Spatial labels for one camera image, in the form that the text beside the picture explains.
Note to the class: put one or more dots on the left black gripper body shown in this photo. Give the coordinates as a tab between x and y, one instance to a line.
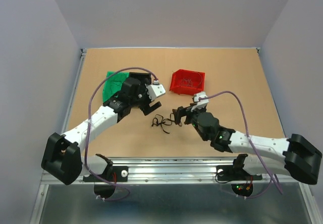
142	99

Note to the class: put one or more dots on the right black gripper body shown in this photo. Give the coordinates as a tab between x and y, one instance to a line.
192	116

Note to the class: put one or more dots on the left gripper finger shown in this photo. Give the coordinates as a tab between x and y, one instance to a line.
146	110
155	106

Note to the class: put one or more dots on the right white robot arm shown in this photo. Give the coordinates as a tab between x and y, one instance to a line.
294	156

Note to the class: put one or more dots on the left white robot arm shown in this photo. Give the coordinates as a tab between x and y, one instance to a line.
66	155

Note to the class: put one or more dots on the black plastic bin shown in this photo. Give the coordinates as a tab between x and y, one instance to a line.
142	77

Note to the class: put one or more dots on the green plastic bin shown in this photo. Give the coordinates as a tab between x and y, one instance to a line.
113	84

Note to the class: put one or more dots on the red plastic bin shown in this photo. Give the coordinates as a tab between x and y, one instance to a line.
187	82

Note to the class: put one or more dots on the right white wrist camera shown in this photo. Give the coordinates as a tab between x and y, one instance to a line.
200	101

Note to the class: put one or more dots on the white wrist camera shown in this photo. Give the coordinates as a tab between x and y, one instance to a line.
200	101
155	90

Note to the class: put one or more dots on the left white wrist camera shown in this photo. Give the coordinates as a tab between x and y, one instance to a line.
155	90

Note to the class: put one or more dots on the aluminium mounting rail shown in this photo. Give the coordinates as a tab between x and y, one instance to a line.
149	171

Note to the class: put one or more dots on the aluminium table side frame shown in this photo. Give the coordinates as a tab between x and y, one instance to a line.
72	89

